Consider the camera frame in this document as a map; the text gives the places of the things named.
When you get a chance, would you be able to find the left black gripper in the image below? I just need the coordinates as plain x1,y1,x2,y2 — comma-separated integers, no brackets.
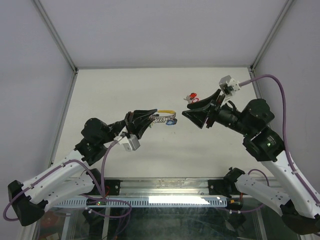
99,109,159,145

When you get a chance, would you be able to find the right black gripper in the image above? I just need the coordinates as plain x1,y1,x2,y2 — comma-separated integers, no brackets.
181,89,254,137

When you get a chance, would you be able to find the blue tag key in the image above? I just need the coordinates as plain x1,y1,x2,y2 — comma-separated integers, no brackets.
165,118,178,126

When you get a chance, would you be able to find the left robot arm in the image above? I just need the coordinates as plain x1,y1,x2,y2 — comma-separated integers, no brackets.
3,109,157,227

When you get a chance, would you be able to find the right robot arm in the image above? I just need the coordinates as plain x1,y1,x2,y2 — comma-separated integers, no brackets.
182,90,320,235

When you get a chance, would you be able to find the red tag key lower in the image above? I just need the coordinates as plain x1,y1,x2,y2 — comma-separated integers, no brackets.
191,98,199,104

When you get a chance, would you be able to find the red tag key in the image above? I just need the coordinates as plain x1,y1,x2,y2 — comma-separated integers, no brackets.
184,92,197,102
191,98,199,104

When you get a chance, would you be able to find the red tag key upper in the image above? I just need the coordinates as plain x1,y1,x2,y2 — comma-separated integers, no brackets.
184,92,197,102

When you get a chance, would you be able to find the aluminium mounting rail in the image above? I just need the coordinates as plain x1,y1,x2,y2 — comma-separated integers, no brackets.
31,176,301,198

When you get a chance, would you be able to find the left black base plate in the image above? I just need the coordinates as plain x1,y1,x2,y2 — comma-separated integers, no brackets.
104,178,122,197

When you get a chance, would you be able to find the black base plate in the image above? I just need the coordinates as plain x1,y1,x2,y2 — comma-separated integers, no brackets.
104,178,122,197
207,179,240,198

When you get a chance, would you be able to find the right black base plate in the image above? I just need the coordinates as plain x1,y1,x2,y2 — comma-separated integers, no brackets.
207,179,240,198

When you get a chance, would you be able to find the white slotted cable duct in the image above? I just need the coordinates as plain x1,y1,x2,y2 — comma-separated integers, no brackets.
56,196,228,209

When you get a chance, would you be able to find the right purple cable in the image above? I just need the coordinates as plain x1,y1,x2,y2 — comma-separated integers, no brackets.
239,73,320,206

